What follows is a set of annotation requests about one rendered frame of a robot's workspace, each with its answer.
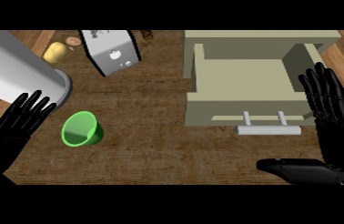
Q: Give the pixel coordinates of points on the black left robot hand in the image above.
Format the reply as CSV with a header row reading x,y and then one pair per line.
x,y
18,120

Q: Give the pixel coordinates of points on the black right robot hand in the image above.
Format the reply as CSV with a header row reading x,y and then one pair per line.
x,y
330,124

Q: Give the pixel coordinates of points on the green cup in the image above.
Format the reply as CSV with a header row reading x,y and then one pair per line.
x,y
82,129

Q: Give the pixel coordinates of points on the beige drawer front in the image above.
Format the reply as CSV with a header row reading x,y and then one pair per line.
x,y
244,110

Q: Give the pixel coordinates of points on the beige open drawer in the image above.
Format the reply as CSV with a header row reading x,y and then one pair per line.
x,y
243,79

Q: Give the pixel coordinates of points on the large white cylinder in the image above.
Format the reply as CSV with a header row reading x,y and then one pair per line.
x,y
27,74

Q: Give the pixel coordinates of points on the yellow potato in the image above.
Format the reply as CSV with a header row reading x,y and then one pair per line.
x,y
55,52

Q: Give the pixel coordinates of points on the tan mushroom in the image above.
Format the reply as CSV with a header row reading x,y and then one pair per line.
x,y
73,41

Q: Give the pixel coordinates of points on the white carton with black edges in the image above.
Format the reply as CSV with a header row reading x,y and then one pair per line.
x,y
111,53

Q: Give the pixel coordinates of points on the beige cabinet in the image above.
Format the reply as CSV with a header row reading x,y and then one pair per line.
x,y
260,39

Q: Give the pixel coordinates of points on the brown object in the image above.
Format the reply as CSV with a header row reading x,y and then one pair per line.
x,y
147,34

